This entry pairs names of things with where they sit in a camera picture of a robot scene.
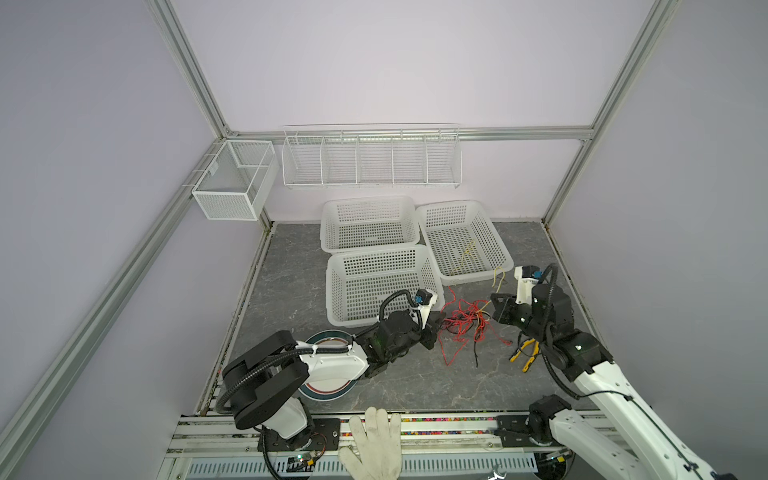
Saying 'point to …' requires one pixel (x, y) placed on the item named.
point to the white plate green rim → (330, 389)
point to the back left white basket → (368, 222)
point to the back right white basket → (462, 240)
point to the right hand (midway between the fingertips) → (494, 297)
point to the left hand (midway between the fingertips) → (445, 318)
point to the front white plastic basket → (363, 286)
